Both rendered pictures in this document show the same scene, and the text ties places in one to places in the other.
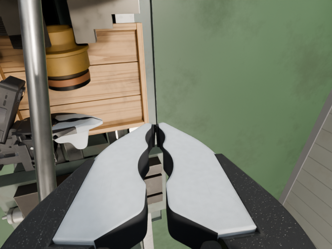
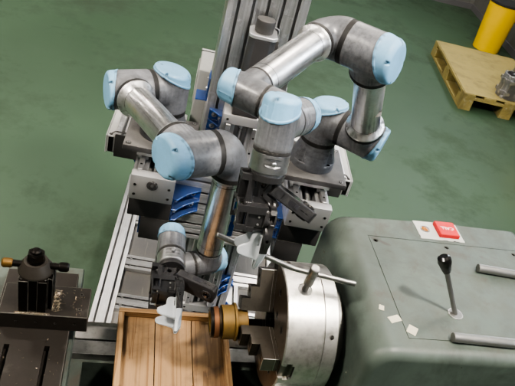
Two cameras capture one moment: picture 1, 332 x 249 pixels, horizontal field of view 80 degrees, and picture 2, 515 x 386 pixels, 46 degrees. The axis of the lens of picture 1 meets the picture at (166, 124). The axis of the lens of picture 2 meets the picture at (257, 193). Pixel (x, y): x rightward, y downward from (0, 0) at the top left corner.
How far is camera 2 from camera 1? 1.24 m
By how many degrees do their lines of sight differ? 81
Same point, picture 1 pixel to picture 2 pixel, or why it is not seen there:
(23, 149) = (171, 278)
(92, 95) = (160, 375)
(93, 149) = (74, 370)
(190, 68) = not seen: outside the picture
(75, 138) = (168, 307)
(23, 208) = (60, 275)
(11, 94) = (211, 287)
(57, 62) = (231, 309)
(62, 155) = (82, 338)
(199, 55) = not seen: outside the picture
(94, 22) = (254, 335)
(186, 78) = not seen: outside the picture
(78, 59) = (231, 321)
